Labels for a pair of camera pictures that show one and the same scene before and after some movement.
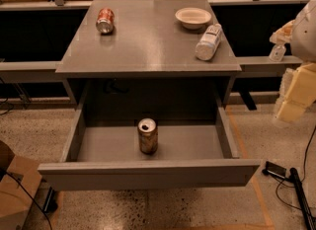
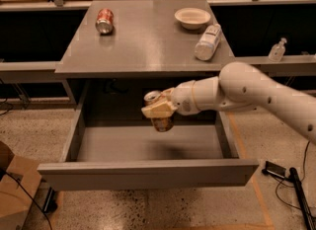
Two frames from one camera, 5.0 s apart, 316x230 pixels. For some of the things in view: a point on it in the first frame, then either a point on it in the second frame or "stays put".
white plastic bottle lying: x=206 y=46 stays put
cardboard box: x=20 y=181 stays put
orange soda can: x=147 y=135 -> x=159 y=123
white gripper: x=305 y=37 -> x=183 y=98
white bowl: x=193 y=18 stays put
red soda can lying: x=105 y=20 stays put
